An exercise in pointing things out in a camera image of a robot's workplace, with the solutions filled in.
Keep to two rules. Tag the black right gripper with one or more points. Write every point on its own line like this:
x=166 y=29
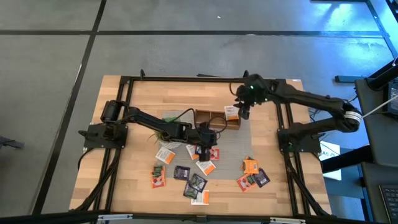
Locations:
x=250 y=98

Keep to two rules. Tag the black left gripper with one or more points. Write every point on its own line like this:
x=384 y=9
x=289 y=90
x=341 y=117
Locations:
x=203 y=137

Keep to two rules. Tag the dark foil tea packet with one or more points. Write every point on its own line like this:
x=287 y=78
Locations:
x=198 y=182
x=261 y=178
x=197 y=150
x=182 y=173
x=189 y=193

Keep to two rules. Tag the orange red tea packet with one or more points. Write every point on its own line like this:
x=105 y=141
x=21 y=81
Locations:
x=215 y=154
x=245 y=184
x=250 y=166
x=158 y=182

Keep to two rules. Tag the white orange tea packet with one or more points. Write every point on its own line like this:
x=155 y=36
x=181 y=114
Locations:
x=164 y=155
x=200 y=199
x=230 y=113
x=205 y=167
x=191 y=151

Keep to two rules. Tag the wooden tea organizer box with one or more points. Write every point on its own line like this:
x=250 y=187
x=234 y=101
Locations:
x=202 y=116

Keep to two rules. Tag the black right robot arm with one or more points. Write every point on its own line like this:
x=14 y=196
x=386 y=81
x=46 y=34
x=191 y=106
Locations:
x=311 y=99

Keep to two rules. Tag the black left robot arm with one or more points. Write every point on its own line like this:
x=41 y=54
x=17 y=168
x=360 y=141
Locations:
x=149 y=121

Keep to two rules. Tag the grey woven placemat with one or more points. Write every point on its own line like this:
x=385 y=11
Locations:
x=230 y=155

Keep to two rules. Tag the succulent in white patterned pot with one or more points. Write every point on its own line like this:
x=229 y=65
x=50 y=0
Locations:
x=170 y=145

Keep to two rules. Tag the white printed sign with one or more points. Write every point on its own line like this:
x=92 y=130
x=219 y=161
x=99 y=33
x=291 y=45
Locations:
x=331 y=155

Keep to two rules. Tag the teal metal bar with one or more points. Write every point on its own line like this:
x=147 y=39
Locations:
x=348 y=79

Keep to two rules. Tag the black floor beam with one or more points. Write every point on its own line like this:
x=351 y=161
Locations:
x=345 y=160

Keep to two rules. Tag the black slanted pole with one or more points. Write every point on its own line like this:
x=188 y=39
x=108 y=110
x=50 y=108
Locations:
x=382 y=76

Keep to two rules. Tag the dark computer screen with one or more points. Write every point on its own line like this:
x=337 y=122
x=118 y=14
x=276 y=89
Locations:
x=394 y=99

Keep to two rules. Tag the black computer keyboard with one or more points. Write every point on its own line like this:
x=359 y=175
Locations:
x=390 y=202

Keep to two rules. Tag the black chair base leg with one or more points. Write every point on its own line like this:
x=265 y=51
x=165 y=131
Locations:
x=9 y=143

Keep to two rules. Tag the black aluminium table frame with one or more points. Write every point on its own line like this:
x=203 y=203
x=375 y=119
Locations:
x=186 y=79

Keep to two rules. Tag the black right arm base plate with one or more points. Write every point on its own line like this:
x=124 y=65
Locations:
x=311 y=146

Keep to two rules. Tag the silver metal bracket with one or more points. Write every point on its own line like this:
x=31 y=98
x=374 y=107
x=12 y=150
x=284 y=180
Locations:
x=115 y=217
x=287 y=221

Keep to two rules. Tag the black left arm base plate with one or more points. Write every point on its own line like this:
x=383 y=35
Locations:
x=93 y=138

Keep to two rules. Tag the black frame crossbeam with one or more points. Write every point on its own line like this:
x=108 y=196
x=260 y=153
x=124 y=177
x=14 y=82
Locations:
x=46 y=217

